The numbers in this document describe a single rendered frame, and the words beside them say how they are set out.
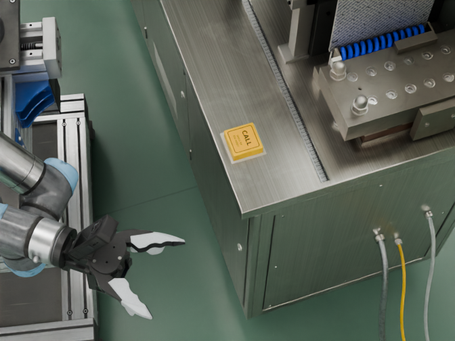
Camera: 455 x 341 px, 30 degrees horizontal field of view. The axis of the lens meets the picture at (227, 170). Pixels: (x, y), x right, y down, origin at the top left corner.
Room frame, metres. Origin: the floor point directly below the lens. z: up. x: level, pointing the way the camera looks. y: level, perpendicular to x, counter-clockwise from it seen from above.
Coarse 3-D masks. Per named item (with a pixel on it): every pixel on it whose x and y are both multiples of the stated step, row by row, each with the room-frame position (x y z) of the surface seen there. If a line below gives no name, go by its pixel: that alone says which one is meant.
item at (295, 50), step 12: (288, 0) 1.15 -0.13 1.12; (300, 0) 1.14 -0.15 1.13; (312, 0) 1.15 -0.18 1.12; (300, 12) 1.15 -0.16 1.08; (312, 12) 1.16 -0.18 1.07; (300, 24) 1.15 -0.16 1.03; (300, 36) 1.16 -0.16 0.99; (288, 48) 1.18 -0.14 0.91; (300, 48) 1.16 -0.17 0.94; (288, 60) 1.14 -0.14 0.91
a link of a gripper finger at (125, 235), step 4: (120, 232) 0.56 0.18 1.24; (124, 232) 0.56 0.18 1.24; (128, 232) 0.56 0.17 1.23; (132, 232) 0.56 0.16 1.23; (136, 232) 0.57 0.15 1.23; (140, 232) 0.57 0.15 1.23; (144, 232) 0.57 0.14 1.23; (148, 232) 0.57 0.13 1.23; (152, 232) 0.57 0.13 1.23; (116, 236) 0.56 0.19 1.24; (120, 236) 0.56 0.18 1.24; (124, 236) 0.56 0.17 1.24; (128, 236) 0.56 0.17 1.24; (124, 240) 0.55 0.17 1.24; (128, 240) 0.55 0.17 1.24; (128, 244) 0.54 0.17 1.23
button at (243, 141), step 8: (240, 128) 0.95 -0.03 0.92; (248, 128) 0.95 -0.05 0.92; (224, 136) 0.94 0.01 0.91; (232, 136) 0.93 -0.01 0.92; (240, 136) 0.93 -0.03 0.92; (248, 136) 0.93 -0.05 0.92; (256, 136) 0.93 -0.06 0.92; (232, 144) 0.91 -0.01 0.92; (240, 144) 0.91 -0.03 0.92; (248, 144) 0.91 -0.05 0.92; (256, 144) 0.91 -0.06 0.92; (232, 152) 0.89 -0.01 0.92; (240, 152) 0.89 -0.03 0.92; (248, 152) 0.89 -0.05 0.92; (256, 152) 0.90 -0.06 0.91
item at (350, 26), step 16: (352, 0) 1.10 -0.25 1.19; (368, 0) 1.11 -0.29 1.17; (384, 0) 1.13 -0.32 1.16; (400, 0) 1.14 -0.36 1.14; (416, 0) 1.15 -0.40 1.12; (432, 0) 1.17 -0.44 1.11; (336, 16) 1.09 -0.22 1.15; (352, 16) 1.10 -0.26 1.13; (368, 16) 1.12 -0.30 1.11; (384, 16) 1.13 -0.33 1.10; (400, 16) 1.14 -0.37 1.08; (416, 16) 1.16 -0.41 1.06; (336, 32) 1.09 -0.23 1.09; (352, 32) 1.11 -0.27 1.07; (368, 32) 1.12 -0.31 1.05; (384, 32) 1.13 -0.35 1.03
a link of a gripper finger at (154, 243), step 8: (136, 240) 0.55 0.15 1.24; (144, 240) 0.55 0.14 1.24; (152, 240) 0.55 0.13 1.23; (160, 240) 0.55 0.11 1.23; (168, 240) 0.55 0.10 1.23; (176, 240) 0.55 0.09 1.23; (136, 248) 0.54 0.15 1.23; (144, 248) 0.54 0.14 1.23; (152, 248) 0.55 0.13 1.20; (160, 248) 0.55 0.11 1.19
